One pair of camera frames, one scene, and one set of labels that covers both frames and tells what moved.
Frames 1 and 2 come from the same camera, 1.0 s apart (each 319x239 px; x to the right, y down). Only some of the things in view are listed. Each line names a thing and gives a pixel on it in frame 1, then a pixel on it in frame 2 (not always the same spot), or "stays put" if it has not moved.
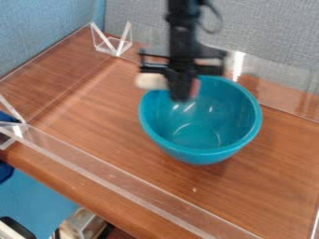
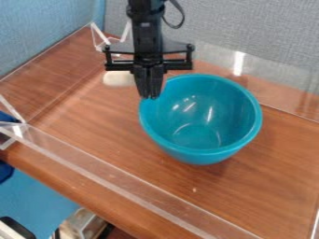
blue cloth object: (7, 168) stays put
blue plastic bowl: (206, 130) stays put
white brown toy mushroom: (159, 81) to (119, 78)
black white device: (11, 230) stays put
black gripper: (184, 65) to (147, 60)
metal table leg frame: (83, 225) stays put
